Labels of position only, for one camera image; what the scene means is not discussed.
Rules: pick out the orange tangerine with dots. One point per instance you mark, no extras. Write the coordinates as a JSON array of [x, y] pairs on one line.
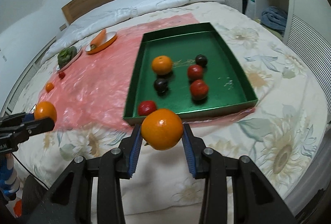
[[49, 87], [162, 65], [162, 129], [45, 109]]

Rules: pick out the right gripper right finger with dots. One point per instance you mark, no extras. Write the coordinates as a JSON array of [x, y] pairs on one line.
[[254, 198]]

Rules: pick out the pink plastic sheet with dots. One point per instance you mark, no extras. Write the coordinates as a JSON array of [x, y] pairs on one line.
[[95, 87]]

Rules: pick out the green shallow tray box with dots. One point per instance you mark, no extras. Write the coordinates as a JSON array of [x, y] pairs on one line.
[[229, 89]]

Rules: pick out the orange enamel dish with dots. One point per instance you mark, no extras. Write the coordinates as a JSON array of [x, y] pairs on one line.
[[111, 36]]

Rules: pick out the blue folded towel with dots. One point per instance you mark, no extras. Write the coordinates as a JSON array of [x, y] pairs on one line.
[[275, 19]]

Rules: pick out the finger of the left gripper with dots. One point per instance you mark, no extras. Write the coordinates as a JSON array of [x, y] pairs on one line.
[[16, 119], [30, 128]]

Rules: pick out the red apple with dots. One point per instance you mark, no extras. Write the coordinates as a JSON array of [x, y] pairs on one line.
[[199, 89], [195, 72], [61, 75], [146, 107]]

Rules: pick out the floral bed sheet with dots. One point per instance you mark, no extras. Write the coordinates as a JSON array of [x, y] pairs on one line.
[[282, 134]]

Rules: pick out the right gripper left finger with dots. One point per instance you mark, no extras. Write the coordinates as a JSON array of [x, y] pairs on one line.
[[69, 198]]

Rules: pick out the dark plum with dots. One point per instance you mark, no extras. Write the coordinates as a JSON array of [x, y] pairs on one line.
[[201, 60], [160, 85]]

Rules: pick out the green leafy vegetable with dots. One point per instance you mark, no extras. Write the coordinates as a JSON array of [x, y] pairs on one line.
[[65, 56]]

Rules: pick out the white bag on floor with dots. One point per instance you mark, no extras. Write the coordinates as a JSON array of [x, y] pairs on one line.
[[250, 9]]

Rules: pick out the wall socket left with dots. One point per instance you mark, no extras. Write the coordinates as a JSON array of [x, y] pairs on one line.
[[64, 26]]

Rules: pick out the orange carrot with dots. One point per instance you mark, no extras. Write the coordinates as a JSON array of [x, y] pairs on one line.
[[98, 40]]

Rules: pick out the left gloved hand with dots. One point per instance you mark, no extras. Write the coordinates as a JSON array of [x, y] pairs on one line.
[[10, 183]]

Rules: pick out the white duvet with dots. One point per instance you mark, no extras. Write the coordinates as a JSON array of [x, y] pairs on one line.
[[110, 14]]

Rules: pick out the orange tangerine front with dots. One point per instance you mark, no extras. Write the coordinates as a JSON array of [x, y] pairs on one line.
[[162, 65]]

